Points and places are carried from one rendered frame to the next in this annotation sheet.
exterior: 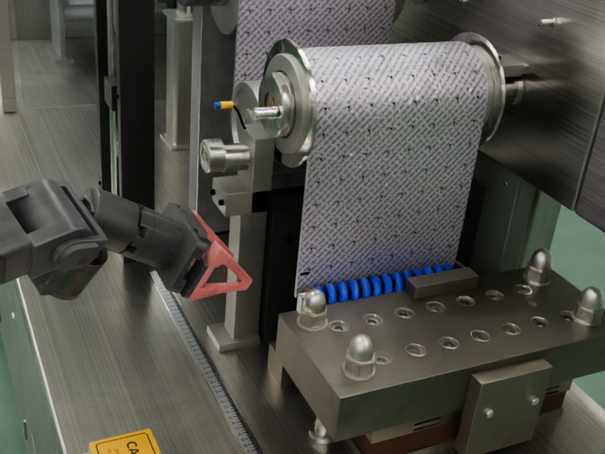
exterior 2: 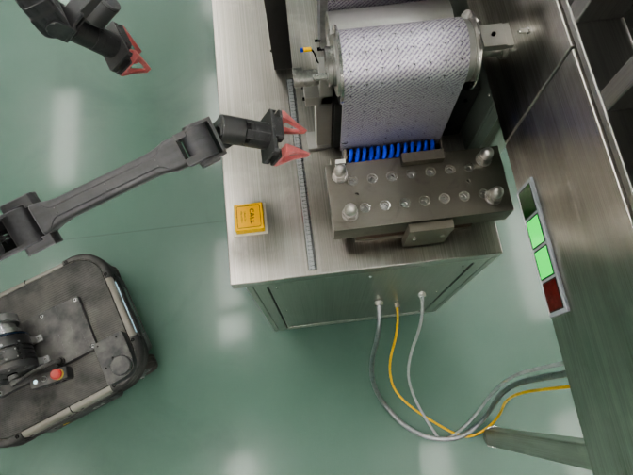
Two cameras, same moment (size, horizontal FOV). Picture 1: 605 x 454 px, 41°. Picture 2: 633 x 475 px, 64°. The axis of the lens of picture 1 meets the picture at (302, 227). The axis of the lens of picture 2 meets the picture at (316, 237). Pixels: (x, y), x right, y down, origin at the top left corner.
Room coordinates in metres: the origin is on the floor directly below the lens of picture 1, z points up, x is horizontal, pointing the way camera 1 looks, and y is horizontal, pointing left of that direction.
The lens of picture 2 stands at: (0.30, -0.16, 2.07)
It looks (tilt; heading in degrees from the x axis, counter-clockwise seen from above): 71 degrees down; 24
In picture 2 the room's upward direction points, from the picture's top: 3 degrees counter-clockwise
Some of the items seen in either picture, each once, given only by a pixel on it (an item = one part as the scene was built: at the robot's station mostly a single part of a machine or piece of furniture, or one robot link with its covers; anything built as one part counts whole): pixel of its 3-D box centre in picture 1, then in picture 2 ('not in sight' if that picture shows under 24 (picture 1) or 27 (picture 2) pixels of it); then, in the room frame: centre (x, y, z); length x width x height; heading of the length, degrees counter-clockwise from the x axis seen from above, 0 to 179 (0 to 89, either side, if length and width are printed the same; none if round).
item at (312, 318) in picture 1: (313, 306); (340, 171); (0.78, -0.02, 1.05); 0.04 x 0.04 x 0.04
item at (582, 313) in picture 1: (591, 303); (495, 193); (0.85, -0.36, 1.05); 0.04 x 0.04 x 0.04
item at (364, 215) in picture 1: (386, 219); (395, 123); (0.90, -0.10, 1.11); 0.23 x 0.01 x 0.18; 117
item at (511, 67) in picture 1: (501, 63); (495, 36); (1.04, -0.23, 1.28); 0.06 x 0.05 x 0.02; 117
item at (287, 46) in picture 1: (287, 104); (337, 65); (0.90, 0.03, 1.25); 0.15 x 0.01 x 0.15; 27
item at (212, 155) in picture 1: (212, 155); (298, 77); (0.89, 0.12, 1.18); 0.04 x 0.02 x 0.04; 27
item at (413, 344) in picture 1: (453, 340); (415, 192); (0.81, -0.20, 1.00); 0.40 x 0.16 x 0.06; 117
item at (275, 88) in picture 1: (277, 104); (331, 66); (0.89, 0.04, 1.25); 0.07 x 0.02 x 0.07; 27
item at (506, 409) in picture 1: (504, 409); (427, 235); (0.74, -0.25, 0.96); 0.10 x 0.03 x 0.11; 117
